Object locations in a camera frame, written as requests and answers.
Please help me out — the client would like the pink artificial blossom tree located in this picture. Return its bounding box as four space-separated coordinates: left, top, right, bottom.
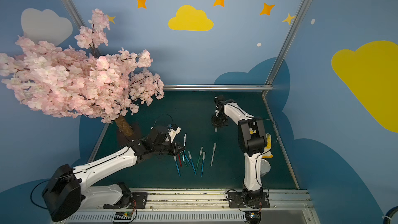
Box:
1 9 164 123

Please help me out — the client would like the red carving knife capped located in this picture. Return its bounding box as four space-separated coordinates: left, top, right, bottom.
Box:
178 153 182 167

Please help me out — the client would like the horizontal aluminium frame rail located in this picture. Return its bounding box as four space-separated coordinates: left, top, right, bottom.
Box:
164 85 273 91

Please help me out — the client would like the blue carving knife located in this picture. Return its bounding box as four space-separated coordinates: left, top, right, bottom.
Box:
173 156 181 177
182 134 187 161

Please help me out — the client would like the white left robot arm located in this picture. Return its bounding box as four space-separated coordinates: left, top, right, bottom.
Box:
41 124 184 222

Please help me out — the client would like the short blue carving knife capped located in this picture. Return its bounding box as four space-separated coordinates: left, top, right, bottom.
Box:
188 151 197 175

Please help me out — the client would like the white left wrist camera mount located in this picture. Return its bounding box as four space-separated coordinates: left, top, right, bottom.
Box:
168 124 181 144

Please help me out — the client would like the right round green circuit board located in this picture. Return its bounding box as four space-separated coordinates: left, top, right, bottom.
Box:
245 212 262 224

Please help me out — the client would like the yellow work glove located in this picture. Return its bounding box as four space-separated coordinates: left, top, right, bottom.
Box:
262 133 273 159

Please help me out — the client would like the lower blue carving knife capped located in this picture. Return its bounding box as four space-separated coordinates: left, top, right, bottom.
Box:
201 152 206 177

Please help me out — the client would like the right slanted aluminium frame post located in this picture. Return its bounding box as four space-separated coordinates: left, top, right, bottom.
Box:
261 0 313 100

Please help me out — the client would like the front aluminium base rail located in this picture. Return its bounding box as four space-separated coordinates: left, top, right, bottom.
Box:
62 188 320 224

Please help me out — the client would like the dark square tree base plate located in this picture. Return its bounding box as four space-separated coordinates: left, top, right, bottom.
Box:
117 122 142 147

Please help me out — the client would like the left green circuit board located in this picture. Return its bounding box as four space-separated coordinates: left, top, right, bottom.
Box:
113 212 133 224

